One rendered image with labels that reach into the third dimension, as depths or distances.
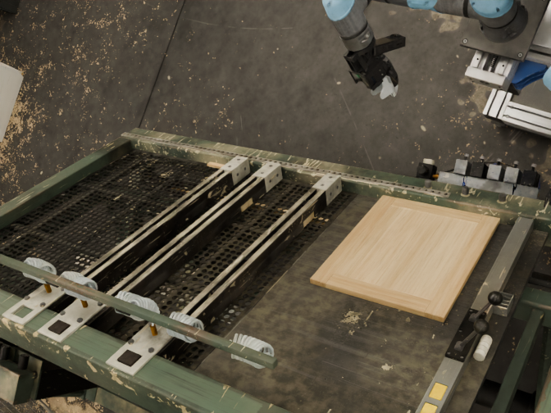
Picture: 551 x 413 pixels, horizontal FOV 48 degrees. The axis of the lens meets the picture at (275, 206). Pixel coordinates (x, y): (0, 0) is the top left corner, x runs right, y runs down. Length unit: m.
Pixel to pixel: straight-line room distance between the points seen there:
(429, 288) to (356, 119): 1.72
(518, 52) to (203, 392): 1.45
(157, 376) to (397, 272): 0.81
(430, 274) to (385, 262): 0.15
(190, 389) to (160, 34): 3.19
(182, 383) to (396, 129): 2.15
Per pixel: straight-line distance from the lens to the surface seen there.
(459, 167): 2.47
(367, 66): 1.63
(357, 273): 2.02
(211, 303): 1.89
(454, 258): 2.08
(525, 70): 2.36
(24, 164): 5.19
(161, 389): 1.63
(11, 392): 2.23
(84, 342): 1.84
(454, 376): 1.67
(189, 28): 4.30
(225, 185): 2.57
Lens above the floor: 3.14
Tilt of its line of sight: 59 degrees down
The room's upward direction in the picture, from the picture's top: 80 degrees counter-clockwise
